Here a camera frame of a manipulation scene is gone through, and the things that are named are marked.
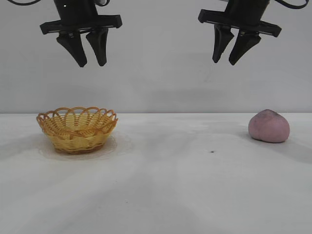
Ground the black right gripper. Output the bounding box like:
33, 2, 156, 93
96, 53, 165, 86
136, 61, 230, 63
197, 0, 282, 66

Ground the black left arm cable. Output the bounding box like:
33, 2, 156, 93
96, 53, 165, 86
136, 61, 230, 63
6, 0, 34, 6

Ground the yellow woven plastic basket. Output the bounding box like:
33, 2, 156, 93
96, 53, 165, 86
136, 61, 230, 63
36, 106, 119, 155

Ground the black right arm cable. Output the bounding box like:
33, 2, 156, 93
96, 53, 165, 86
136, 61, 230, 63
280, 0, 309, 9

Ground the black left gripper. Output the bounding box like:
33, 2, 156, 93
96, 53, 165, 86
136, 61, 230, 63
39, 0, 122, 68

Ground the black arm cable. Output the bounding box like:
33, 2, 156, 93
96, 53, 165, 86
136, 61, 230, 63
280, 0, 309, 9
6, 0, 34, 6

